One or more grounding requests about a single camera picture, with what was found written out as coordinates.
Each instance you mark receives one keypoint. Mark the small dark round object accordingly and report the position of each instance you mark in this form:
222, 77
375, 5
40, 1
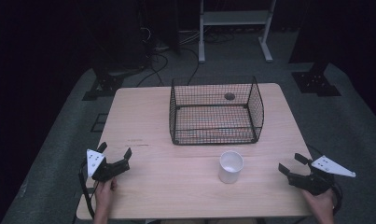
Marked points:
229, 96

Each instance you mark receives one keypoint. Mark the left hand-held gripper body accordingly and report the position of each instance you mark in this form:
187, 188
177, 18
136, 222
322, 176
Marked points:
102, 168

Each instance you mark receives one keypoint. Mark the white cup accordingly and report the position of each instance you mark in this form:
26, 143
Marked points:
230, 166

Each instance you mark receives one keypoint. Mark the wooden table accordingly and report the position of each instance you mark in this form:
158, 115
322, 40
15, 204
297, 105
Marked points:
151, 186

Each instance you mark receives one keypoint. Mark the person's right hand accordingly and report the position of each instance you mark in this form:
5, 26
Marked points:
318, 203

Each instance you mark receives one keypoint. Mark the black stand base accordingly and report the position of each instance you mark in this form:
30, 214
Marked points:
106, 84
316, 81

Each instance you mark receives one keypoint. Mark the white metal stand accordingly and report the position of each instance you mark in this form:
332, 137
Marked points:
235, 21

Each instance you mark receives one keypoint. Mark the person's left hand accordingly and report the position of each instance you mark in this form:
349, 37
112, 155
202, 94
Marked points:
105, 192

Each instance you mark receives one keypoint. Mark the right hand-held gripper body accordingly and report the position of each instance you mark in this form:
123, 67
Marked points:
318, 174

